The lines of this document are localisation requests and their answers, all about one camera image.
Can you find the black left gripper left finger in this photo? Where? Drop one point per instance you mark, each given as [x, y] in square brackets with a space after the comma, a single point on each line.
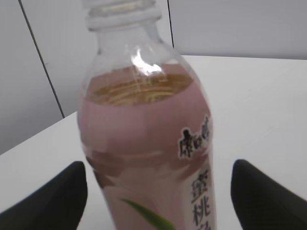
[57, 205]

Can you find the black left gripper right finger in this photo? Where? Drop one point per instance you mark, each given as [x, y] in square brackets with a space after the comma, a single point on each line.
[260, 203]

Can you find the pink peach tea bottle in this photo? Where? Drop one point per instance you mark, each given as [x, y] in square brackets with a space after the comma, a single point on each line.
[145, 123]

